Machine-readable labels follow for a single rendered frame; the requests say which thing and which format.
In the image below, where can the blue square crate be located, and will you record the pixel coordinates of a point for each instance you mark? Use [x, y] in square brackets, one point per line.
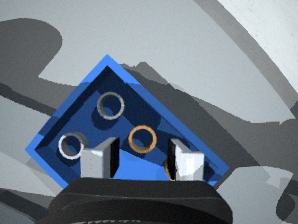
[79, 113]

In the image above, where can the grey metal bushing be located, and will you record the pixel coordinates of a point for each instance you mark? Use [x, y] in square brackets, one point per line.
[100, 103]
[63, 147]

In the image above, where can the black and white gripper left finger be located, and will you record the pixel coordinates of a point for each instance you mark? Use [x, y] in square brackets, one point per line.
[102, 161]

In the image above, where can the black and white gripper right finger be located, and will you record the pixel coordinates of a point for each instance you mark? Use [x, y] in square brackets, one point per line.
[182, 163]

